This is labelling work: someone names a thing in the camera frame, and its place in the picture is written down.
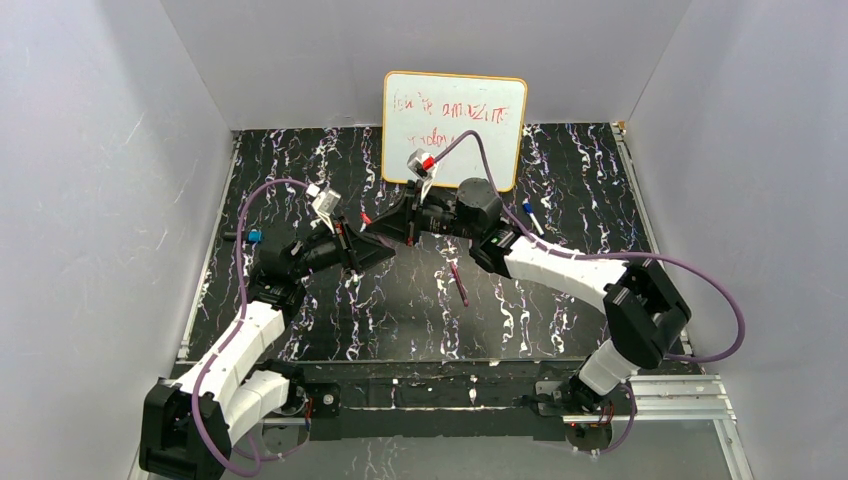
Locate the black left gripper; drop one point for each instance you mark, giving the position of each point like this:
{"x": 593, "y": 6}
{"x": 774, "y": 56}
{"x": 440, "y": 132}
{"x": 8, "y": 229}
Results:
{"x": 342, "y": 246}

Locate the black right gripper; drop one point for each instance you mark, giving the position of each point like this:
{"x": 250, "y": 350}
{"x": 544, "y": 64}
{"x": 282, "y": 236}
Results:
{"x": 411, "y": 214}

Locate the blue capped pen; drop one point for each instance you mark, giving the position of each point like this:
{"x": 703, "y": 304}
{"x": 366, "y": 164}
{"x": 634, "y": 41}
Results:
{"x": 529, "y": 211}

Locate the dark pink pen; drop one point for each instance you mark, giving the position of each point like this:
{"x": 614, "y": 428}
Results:
{"x": 459, "y": 284}

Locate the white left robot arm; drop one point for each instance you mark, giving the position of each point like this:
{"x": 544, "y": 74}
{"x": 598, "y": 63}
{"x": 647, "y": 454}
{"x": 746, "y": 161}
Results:
{"x": 190, "y": 426}

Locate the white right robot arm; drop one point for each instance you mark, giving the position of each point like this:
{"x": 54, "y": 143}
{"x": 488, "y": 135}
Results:
{"x": 645, "y": 313}

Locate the blue capped black marker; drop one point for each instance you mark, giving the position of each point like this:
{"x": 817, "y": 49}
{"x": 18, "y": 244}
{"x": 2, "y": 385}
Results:
{"x": 250, "y": 236}

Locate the yellow framed whiteboard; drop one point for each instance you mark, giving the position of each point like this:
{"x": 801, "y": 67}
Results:
{"x": 429, "y": 111}

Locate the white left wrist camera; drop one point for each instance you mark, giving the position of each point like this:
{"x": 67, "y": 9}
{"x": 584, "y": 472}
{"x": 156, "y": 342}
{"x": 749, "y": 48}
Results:
{"x": 323, "y": 202}

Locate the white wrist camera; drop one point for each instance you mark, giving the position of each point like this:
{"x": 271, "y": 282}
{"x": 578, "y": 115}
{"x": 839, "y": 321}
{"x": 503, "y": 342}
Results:
{"x": 323, "y": 202}
{"x": 423, "y": 165}

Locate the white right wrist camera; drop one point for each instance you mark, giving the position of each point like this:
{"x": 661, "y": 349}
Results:
{"x": 423, "y": 165}

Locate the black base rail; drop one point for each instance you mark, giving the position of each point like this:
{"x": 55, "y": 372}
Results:
{"x": 539, "y": 399}

